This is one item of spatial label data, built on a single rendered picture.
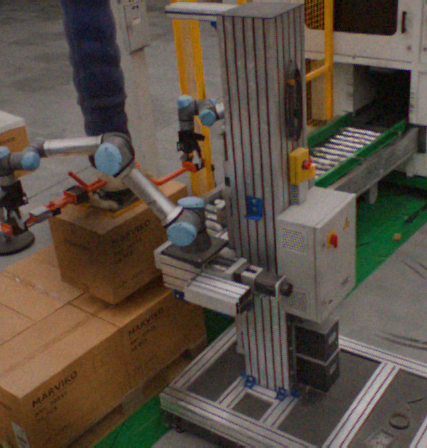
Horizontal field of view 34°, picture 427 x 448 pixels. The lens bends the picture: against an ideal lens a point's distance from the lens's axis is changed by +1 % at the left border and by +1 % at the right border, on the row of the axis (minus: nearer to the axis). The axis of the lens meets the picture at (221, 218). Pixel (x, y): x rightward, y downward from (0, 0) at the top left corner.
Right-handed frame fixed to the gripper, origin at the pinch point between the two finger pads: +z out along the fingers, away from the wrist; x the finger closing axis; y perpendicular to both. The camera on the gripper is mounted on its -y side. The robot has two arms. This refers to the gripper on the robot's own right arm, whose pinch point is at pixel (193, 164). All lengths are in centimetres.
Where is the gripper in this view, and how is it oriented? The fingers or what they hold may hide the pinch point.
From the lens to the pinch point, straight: 354.6
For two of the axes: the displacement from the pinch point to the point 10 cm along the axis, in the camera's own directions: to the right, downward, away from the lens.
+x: 7.7, 2.4, -5.9
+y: -6.3, 4.0, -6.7
